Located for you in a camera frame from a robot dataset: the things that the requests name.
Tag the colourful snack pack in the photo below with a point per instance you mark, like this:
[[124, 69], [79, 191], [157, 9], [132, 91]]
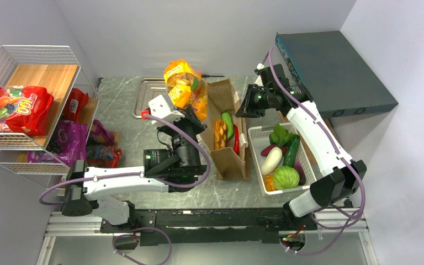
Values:
[[103, 156]]

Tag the purple snack bag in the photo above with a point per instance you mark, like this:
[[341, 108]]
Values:
[[66, 146]]

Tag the green cabbage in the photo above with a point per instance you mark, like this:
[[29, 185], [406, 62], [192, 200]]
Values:
[[285, 177]]

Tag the red candy bag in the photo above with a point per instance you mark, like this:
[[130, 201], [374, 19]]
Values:
[[25, 109]]

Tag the orange handle screwdriver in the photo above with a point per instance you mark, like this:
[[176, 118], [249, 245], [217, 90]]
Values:
[[208, 76]]

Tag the green bumpy cucumber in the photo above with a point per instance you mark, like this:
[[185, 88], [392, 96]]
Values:
[[227, 119]]

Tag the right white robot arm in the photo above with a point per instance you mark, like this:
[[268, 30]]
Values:
[[341, 175]]

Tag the burlap grocery bag pink print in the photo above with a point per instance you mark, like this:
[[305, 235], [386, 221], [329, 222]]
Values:
[[223, 97]]

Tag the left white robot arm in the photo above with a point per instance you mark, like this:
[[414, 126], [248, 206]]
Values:
[[178, 168]]

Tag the orange snack bag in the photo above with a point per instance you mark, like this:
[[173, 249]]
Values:
[[186, 87]]

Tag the dark green cucumber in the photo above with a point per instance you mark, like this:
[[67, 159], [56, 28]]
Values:
[[292, 150]]

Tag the magenta sweet potato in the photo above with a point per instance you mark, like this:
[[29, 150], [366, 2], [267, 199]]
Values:
[[265, 152]]

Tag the small red snack bag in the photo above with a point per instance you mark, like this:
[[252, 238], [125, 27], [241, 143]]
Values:
[[76, 101]]

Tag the white wire shelf rack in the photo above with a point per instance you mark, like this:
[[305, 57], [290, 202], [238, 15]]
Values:
[[56, 68]]

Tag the silver metal tray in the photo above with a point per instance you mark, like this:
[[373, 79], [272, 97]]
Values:
[[148, 89]]

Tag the orange braided bread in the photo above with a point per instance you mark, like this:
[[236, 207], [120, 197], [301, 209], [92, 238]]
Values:
[[220, 135]]

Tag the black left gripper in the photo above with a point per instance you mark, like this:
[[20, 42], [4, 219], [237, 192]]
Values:
[[193, 121]]

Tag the green leafy vegetable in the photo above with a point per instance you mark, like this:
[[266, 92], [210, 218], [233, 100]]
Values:
[[281, 136]]

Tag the red chili pepper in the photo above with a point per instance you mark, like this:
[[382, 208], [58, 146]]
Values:
[[236, 146]]

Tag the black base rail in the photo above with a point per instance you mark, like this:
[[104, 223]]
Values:
[[159, 226]]

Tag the blue grey network switch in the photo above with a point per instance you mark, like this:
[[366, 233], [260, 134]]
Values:
[[337, 77]]

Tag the white eggplant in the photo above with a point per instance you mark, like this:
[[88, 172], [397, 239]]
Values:
[[272, 161]]

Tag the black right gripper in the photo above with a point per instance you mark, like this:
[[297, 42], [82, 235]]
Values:
[[247, 110]]

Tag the orange ginger root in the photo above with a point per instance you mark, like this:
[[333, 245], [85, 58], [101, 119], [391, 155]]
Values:
[[268, 183]]

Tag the purple eggplant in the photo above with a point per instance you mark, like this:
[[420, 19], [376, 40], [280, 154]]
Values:
[[299, 168]]

